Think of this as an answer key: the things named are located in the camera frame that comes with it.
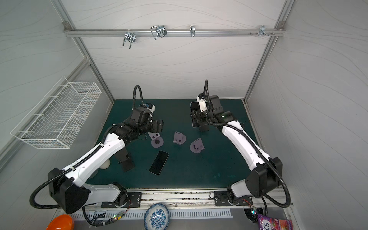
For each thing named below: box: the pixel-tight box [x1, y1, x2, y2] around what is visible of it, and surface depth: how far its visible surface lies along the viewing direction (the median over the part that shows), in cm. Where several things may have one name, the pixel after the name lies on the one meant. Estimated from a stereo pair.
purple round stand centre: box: [172, 131, 187, 145], surface depth 94 cm
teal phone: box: [149, 149, 170, 176], surface depth 88 cm
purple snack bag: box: [257, 214, 294, 230], surface depth 66 cm
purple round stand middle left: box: [147, 132, 164, 149], surface depth 97 cm
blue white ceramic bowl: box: [143, 203, 171, 230], surface depth 69 cm
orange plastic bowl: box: [46, 214, 75, 230], surface depth 65 cm
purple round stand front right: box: [189, 137, 206, 154], surface depth 90 cm
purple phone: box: [189, 101, 201, 114], surface depth 78 cm
